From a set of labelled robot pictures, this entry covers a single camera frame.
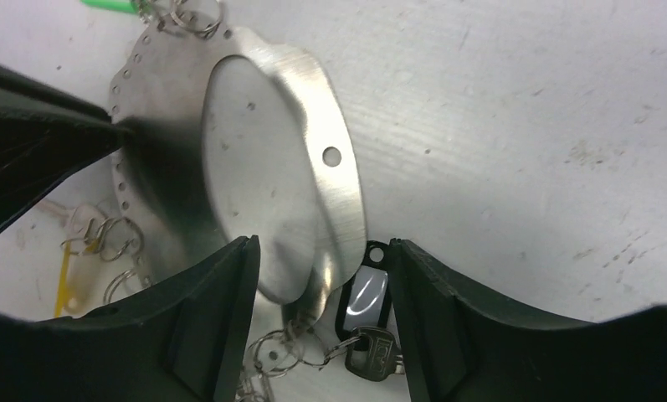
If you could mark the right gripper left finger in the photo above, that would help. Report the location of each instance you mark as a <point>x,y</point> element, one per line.
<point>182,339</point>

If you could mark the green tagged key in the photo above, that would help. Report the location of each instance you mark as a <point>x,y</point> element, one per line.
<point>120,6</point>

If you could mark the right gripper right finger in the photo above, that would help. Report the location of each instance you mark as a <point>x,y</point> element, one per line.
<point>463,341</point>

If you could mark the metal key ring plate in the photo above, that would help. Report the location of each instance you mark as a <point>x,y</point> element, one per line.
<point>236,136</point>

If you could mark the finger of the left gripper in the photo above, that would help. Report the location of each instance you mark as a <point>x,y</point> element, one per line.
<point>46,136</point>

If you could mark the yellow tagged key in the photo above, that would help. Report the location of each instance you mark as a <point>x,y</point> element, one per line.
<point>80,266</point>

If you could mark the black tagged key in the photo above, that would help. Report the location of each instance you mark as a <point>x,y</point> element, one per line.
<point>367,348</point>

